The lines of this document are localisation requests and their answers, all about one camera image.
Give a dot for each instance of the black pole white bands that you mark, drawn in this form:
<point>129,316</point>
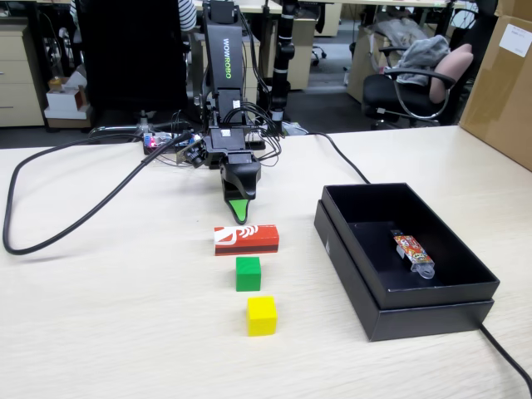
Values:
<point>282,50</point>

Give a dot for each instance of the green wooden cube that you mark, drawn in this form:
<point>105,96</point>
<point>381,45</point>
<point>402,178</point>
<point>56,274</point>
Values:
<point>248,274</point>

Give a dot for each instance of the plain cardboard box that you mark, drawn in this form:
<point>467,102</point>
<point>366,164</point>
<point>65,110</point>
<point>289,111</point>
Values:
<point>515,6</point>

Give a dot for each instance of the grey cloth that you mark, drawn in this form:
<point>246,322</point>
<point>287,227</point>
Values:
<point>424,54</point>

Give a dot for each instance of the beige office desk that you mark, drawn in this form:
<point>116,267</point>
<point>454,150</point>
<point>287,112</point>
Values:
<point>255,6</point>

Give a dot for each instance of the colourful flash drive clear cap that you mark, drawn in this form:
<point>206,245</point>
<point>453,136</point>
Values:
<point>411,249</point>

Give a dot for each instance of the person in striped shirt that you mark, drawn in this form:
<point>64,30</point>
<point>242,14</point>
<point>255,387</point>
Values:
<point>187,14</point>

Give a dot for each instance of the black cardboard box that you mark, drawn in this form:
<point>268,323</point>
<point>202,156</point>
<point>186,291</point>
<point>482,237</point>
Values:
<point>365,249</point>

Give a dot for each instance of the black open box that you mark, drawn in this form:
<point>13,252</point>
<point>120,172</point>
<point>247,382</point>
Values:
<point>428,322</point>

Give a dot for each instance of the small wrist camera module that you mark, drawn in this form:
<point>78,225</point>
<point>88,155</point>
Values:
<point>193,154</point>

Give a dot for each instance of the white carton red side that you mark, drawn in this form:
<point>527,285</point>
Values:
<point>62,99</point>

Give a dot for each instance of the pink cushion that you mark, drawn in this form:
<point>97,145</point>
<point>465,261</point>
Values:
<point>453,66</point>

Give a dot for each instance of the office chair caster base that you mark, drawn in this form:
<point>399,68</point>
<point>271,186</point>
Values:
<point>318,52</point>

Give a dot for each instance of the small open cardboard box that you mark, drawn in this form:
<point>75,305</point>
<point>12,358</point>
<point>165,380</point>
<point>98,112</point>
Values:
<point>56,83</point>

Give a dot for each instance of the flat white tray box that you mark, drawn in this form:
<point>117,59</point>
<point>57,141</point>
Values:
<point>66,122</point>

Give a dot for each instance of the yellow wooden cube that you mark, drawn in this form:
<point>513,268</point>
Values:
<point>262,316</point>

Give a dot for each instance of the beige office cabinet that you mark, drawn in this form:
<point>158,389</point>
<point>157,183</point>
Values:
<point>301,62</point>
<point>330,21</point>

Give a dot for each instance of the red white carton box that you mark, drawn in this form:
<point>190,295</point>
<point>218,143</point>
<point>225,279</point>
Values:
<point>249,241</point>

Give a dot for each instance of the large cardboard box white label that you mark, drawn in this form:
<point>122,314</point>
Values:
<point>503,104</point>

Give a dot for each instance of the black WOWROBO robot arm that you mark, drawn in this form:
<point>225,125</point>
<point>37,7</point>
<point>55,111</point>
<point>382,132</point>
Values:
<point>222,50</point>

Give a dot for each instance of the controller circuit board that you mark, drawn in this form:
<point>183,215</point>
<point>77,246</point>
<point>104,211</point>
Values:
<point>154,142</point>

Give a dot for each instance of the large black monitor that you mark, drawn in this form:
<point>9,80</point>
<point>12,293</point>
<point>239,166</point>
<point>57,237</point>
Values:
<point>133,54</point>

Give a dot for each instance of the black office chair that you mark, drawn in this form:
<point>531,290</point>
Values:
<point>378,91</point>

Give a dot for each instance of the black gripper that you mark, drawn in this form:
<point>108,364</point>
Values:
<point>226,141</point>

